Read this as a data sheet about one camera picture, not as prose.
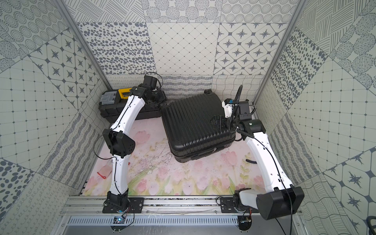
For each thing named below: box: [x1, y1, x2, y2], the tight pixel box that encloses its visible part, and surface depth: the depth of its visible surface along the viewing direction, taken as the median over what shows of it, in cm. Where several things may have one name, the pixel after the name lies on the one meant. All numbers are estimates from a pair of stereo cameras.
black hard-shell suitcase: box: [161, 89, 236, 163], surface depth 80 cm
